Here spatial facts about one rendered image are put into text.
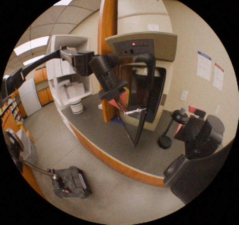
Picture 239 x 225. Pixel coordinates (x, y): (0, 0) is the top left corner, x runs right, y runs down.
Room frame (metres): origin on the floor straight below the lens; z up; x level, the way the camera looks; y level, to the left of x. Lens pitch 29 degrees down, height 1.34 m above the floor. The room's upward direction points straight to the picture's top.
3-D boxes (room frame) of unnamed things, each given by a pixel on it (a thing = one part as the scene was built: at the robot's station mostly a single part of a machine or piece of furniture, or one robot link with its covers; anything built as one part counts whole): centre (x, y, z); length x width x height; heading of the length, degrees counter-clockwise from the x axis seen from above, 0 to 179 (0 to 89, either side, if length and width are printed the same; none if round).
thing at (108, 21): (0.64, -0.01, 1.64); 0.49 x 0.03 x 1.40; 149
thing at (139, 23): (0.49, -0.19, 1.33); 0.32 x 0.25 x 0.77; 59
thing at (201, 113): (0.12, -0.26, 1.24); 0.09 x 0.07 x 0.07; 149
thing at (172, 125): (0.20, -0.30, 1.06); 0.11 x 0.11 x 0.21
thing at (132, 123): (0.31, -0.04, 1.19); 0.30 x 0.01 x 0.40; 18
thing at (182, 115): (0.20, -0.30, 1.18); 0.09 x 0.09 x 0.07
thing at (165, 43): (0.34, -0.09, 1.46); 0.32 x 0.12 x 0.10; 59
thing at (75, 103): (0.59, 0.47, 1.02); 0.13 x 0.13 x 0.15
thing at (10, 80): (0.10, 0.68, 1.45); 0.09 x 0.08 x 0.12; 31
